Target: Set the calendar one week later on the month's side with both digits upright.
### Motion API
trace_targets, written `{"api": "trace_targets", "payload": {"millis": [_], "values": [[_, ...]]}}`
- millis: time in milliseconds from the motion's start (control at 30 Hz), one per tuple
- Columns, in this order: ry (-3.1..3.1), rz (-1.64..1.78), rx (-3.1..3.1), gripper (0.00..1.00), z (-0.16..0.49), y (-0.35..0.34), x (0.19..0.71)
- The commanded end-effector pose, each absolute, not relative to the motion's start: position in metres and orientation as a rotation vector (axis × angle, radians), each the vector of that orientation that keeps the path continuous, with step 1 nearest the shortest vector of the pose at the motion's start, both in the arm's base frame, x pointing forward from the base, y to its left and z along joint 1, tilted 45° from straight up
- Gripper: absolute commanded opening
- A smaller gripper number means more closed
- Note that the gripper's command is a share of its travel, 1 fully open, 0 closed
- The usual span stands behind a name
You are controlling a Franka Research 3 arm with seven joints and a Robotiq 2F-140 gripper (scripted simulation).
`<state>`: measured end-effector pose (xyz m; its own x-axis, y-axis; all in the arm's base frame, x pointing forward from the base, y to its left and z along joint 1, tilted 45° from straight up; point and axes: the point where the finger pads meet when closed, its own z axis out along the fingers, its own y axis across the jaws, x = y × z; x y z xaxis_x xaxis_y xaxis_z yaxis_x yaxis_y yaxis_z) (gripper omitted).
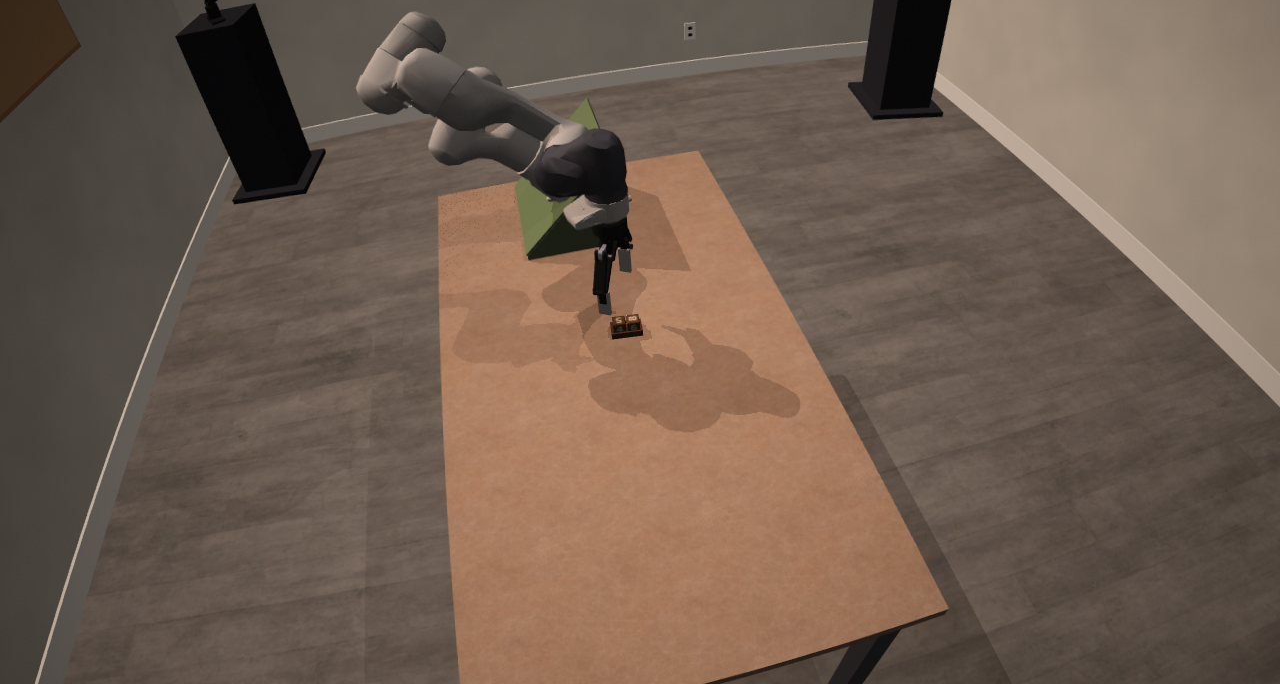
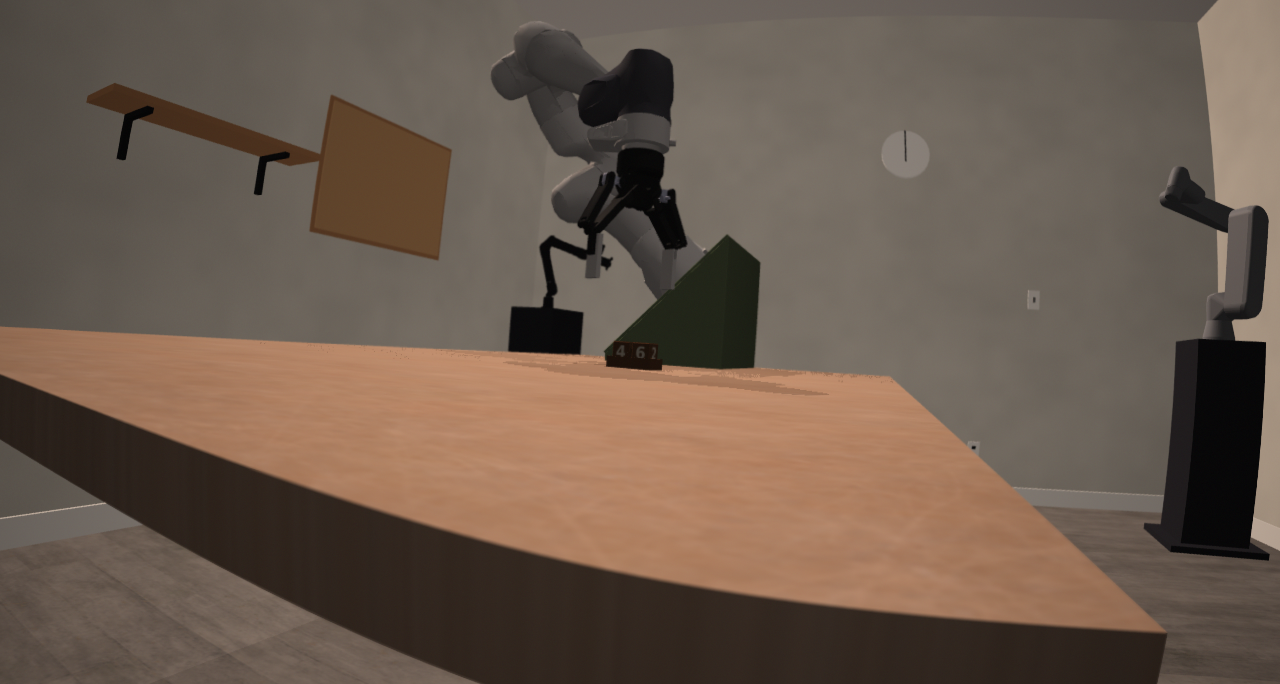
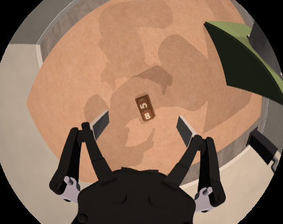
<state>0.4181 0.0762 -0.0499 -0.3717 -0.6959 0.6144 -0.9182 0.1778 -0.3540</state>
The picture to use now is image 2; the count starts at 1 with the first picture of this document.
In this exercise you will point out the brown shallow tray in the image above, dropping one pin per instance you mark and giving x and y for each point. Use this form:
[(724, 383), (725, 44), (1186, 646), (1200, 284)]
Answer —
[(634, 363)]

